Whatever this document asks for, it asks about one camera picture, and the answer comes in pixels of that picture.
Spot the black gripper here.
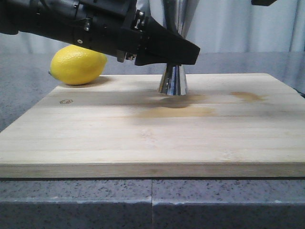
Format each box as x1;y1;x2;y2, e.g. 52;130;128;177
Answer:
72;0;200;66

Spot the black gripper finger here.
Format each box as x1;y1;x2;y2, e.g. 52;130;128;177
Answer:
251;0;277;6

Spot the steel double jigger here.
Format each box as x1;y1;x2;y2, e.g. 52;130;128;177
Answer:
159;0;199;95

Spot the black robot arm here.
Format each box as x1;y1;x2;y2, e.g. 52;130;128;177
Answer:
0;0;200;66

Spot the grey-blue curtain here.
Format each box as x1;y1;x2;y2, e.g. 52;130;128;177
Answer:
0;0;305;54

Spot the yellow lemon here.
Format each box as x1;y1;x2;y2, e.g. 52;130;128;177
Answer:
49;45;107;85

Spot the light wooden cutting board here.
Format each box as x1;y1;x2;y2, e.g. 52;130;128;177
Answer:
0;73;305;178

